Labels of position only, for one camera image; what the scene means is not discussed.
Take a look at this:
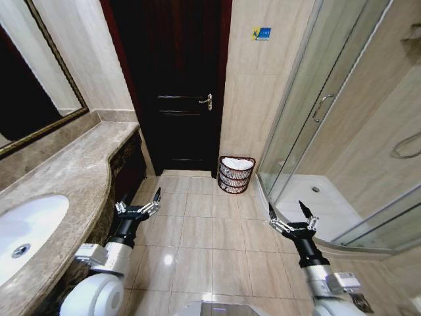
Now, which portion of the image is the white shower tray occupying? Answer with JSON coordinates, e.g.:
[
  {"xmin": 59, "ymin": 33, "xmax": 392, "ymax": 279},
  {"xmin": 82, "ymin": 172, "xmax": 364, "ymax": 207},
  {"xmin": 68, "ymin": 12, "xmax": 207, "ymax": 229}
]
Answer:
[{"xmin": 259, "ymin": 173, "xmax": 364, "ymax": 245}]

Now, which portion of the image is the white sink basin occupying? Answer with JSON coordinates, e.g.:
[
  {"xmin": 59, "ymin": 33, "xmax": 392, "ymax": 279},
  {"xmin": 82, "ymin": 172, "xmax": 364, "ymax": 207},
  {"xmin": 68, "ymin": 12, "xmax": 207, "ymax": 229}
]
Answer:
[{"xmin": 0, "ymin": 194, "xmax": 70, "ymax": 288}]

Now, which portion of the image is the white towel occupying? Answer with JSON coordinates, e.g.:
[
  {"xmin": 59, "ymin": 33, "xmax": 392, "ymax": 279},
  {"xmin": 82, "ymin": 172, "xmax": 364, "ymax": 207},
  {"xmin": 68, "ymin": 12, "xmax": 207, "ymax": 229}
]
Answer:
[{"xmin": 220, "ymin": 157, "xmax": 255, "ymax": 172}]

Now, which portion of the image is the dark wire laundry hamper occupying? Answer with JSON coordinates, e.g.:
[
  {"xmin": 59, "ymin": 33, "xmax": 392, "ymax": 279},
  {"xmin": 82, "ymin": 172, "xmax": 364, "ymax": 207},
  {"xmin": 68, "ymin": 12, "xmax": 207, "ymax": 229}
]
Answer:
[{"xmin": 216, "ymin": 155, "xmax": 257, "ymax": 196}]

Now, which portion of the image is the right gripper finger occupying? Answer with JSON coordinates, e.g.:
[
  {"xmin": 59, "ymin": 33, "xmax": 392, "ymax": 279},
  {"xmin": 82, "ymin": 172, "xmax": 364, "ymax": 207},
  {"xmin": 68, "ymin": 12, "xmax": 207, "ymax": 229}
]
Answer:
[
  {"xmin": 297, "ymin": 199, "xmax": 319, "ymax": 230},
  {"xmin": 266, "ymin": 201, "xmax": 294, "ymax": 234}
]

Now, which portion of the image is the chrome shower door handle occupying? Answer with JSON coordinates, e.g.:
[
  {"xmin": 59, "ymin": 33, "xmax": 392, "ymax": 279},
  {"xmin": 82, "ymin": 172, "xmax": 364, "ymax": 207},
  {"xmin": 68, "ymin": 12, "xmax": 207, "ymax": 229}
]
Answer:
[{"xmin": 311, "ymin": 93, "xmax": 336, "ymax": 124}]

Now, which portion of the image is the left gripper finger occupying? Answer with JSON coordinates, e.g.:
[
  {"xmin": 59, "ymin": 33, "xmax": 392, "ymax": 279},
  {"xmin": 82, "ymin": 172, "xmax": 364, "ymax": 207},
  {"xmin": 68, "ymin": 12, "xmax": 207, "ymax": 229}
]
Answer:
[
  {"xmin": 137, "ymin": 186, "xmax": 163, "ymax": 217},
  {"xmin": 114, "ymin": 193, "xmax": 130, "ymax": 216}
]

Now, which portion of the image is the shower wall shelf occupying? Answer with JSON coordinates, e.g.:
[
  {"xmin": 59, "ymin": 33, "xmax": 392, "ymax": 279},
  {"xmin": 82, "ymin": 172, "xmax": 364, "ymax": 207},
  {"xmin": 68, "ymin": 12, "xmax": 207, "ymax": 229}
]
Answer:
[{"xmin": 400, "ymin": 23, "xmax": 421, "ymax": 61}]

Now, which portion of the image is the blue yellow wall sticker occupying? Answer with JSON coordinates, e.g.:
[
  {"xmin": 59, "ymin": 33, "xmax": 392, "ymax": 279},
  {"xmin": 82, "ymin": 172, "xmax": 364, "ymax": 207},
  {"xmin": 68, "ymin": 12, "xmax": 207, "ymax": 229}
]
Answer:
[{"xmin": 251, "ymin": 26, "xmax": 273, "ymax": 43}]

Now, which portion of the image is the gold framed wall mirror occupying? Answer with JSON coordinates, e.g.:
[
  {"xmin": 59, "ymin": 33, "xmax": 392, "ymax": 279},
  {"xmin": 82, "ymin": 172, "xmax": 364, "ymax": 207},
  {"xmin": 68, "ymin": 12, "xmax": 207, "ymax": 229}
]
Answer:
[{"xmin": 0, "ymin": 0, "xmax": 90, "ymax": 159}]

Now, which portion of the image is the glass shower enclosure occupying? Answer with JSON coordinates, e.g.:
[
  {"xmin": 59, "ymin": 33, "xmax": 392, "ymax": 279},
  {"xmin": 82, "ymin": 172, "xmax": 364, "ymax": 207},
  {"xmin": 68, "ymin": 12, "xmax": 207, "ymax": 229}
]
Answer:
[{"xmin": 256, "ymin": 0, "xmax": 421, "ymax": 255}]

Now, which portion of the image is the dark wooden door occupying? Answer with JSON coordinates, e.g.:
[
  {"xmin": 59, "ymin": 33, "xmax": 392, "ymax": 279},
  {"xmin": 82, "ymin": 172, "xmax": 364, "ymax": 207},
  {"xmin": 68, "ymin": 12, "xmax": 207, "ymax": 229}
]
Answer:
[{"xmin": 100, "ymin": 0, "xmax": 233, "ymax": 178}]

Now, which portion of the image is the white robot front shell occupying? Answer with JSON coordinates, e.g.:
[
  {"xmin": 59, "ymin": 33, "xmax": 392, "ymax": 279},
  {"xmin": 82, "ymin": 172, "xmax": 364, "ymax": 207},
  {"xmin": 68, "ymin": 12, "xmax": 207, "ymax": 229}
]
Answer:
[{"xmin": 176, "ymin": 298, "xmax": 264, "ymax": 316}]

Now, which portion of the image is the brass door handle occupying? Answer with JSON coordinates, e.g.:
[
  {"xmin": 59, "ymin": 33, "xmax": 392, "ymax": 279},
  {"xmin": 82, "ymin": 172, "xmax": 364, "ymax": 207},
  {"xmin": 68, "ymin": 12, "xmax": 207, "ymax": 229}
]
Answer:
[{"xmin": 198, "ymin": 93, "xmax": 214, "ymax": 111}]

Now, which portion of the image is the square floor drain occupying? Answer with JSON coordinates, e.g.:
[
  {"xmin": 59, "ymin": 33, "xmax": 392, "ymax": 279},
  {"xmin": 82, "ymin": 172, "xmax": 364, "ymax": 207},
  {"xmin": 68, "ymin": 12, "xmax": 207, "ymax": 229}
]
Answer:
[{"xmin": 349, "ymin": 292, "xmax": 376, "ymax": 315}]

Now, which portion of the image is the metal shower hose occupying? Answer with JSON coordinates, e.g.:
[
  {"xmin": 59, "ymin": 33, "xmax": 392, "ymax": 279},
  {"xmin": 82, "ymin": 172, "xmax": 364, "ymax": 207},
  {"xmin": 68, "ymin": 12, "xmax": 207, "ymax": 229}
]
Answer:
[{"xmin": 390, "ymin": 132, "xmax": 421, "ymax": 160}]

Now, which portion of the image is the metal sink drain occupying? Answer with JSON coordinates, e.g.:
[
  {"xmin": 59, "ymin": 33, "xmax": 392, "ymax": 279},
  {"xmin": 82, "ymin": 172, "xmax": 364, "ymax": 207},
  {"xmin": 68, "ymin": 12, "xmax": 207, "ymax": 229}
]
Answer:
[{"xmin": 11, "ymin": 243, "xmax": 32, "ymax": 259}]

